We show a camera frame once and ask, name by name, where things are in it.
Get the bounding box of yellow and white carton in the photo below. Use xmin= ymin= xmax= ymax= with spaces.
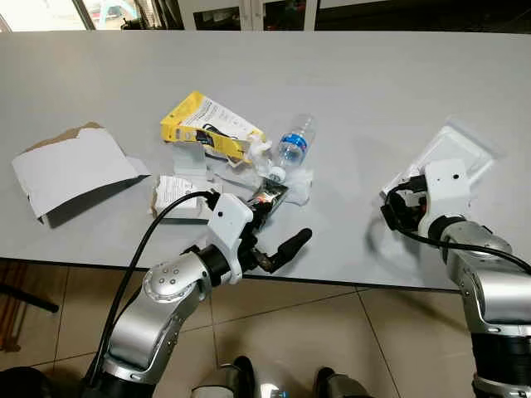
xmin=160 ymin=90 xmax=267 ymax=163

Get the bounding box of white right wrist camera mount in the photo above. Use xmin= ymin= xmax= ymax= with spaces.
xmin=421 ymin=158 xmax=472 ymax=239

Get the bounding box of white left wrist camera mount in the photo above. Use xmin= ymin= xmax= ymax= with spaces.
xmin=205 ymin=192 xmax=256 ymax=284

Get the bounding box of clear plastic tray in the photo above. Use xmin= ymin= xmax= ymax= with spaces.
xmin=383 ymin=115 xmax=504 ymax=198

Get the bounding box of white glass-door cabinet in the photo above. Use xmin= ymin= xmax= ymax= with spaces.
xmin=177 ymin=0 xmax=318 ymax=32

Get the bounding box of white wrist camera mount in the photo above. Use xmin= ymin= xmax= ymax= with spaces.
xmin=205 ymin=192 xmax=256 ymax=284
xmin=421 ymin=158 xmax=472 ymax=239

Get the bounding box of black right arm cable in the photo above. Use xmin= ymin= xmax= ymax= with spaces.
xmin=380 ymin=182 xmax=531 ymax=274

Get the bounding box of black table leg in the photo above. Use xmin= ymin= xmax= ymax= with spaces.
xmin=0 ymin=282 xmax=61 ymax=314

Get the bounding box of clear bottle with blue label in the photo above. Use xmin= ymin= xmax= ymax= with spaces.
xmin=265 ymin=114 xmax=319 ymax=184

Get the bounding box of dark snack wrapper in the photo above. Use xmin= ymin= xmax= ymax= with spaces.
xmin=251 ymin=177 xmax=290 ymax=235

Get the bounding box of white torn cardboard box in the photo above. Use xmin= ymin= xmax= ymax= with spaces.
xmin=12 ymin=123 xmax=153 ymax=227

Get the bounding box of bright glass window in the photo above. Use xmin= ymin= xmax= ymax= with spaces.
xmin=0 ymin=0 xmax=179 ymax=33

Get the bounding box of crumpled clear plastic wrap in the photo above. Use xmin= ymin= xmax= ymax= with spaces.
xmin=212 ymin=137 xmax=316 ymax=208

